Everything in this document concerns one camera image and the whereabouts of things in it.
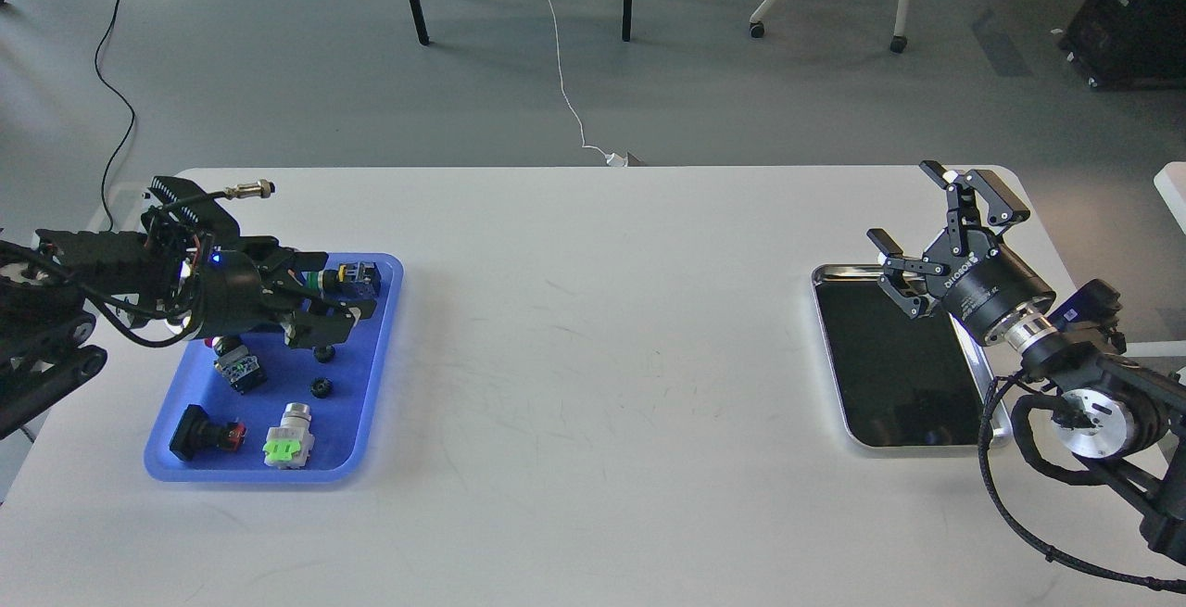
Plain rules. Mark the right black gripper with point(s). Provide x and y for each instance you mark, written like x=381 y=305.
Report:
x=984 y=285

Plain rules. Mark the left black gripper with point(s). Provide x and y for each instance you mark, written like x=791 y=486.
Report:
x=249 y=287

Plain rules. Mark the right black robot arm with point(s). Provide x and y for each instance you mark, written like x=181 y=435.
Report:
x=1086 y=407

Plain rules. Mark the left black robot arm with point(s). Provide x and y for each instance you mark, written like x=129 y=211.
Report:
x=188 y=265

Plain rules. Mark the black blue contact block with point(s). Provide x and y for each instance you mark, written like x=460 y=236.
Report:
x=239 y=367

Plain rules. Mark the blue plastic tray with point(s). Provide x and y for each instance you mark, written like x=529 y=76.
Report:
x=340 y=424

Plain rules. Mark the green silver push button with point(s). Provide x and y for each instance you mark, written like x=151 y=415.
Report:
x=289 y=444

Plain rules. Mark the silver metal tray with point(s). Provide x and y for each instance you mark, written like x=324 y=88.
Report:
x=903 y=386

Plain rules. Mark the white object at edge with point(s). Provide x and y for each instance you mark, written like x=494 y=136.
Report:
x=1170 y=184

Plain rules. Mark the black equipment case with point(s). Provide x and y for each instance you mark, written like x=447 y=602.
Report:
x=1119 y=45

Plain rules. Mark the yellow black switch part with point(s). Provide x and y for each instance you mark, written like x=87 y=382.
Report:
x=348 y=280

